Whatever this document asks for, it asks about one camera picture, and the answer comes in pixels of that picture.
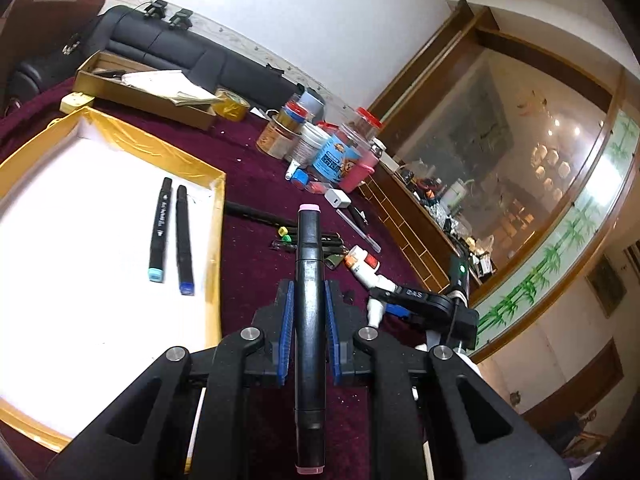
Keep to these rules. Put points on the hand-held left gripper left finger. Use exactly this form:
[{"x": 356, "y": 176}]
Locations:
[{"x": 286, "y": 330}]

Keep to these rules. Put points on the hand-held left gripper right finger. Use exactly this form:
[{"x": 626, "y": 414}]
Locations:
[{"x": 332, "y": 332}]

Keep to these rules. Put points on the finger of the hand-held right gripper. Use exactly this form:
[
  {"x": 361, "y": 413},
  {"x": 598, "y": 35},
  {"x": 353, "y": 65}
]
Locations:
[{"x": 400, "y": 310}]

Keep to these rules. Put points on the small white bottle red label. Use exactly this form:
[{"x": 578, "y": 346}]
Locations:
[{"x": 362, "y": 270}]

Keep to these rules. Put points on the pink-capped black marker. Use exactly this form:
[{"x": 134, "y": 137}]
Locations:
[{"x": 307, "y": 270}]

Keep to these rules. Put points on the dark-blue-capped black marker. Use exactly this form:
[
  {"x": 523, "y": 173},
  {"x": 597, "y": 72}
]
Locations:
[{"x": 184, "y": 240}]

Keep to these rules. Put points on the light-blue-capped black marker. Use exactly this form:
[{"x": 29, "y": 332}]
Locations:
[{"x": 161, "y": 225}]

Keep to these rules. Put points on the white tray with gold edges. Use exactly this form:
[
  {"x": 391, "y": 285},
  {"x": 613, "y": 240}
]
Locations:
[{"x": 75, "y": 210}]

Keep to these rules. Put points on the wooden glass cabinet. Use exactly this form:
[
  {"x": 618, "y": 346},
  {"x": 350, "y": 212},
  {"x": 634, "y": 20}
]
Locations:
[{"x": 415, "y": 220}]

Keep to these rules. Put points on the pile of small clutter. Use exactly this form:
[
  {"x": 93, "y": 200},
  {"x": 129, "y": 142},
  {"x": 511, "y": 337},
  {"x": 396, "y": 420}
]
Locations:
[{"x": 435, "y": 200}]

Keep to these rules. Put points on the white charger plug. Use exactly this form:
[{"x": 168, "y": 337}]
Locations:
[{"x": 337, "y": 198}]

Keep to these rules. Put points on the pink plastic jar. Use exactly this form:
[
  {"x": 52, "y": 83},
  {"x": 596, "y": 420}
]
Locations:
[{"x": 362, "y": 172}]

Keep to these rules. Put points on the small red item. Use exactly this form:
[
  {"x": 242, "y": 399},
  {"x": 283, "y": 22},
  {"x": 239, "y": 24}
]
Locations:
[{"x": 315, "y": 186}]

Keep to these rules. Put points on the small blue cube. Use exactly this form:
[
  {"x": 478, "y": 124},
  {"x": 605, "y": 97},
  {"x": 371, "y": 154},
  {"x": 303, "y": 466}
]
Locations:
[{"x": 300, "y": 178}]

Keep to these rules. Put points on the clear jar red lid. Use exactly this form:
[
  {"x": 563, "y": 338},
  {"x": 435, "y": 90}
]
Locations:
[{"x": 367, "y": 125}]

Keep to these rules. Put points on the white-lidded plastic container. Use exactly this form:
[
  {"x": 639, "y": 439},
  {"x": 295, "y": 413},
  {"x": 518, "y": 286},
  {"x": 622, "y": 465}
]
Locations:
[{"x": 312, "y": 140}]

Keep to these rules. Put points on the amber jar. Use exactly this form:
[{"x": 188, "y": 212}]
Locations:
[{"x": 275, "y": 137}]

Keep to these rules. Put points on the blue-grey cup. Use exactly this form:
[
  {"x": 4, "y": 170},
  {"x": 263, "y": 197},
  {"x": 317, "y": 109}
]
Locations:
[{"x": 311, "y": 102}]

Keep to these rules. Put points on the yellow tape roll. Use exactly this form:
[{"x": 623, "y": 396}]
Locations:
[{"x": 235, "y": 107}]

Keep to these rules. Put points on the long cardboard box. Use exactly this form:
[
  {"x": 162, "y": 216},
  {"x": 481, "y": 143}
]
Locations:
[{"x": 135, "y": 97}]

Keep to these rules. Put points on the white paper sheets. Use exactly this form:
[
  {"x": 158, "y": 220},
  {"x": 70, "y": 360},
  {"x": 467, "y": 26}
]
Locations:
[{"x": 160, "y": 82}]

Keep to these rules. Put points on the black leather sofa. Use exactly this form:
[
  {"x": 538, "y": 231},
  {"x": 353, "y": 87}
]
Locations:
[{"x": 165, "y": 45}]

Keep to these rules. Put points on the small gold block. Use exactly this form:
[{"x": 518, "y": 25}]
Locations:
[{"x": 75, "y": 102}]

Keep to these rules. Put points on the black clip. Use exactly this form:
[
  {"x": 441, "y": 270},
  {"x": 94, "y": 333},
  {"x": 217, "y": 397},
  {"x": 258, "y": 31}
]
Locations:
[
  {"x": 155, "y": 8},
  {"x": 181, "y": 17}
]

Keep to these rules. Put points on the maroon armchair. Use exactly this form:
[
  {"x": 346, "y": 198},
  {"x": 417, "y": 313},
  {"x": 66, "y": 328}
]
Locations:
[{"x": 45, "y": 5}]

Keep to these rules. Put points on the small framed wall picture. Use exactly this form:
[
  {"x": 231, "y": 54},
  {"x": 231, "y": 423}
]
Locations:
[{"x": 607, "y": 285}]

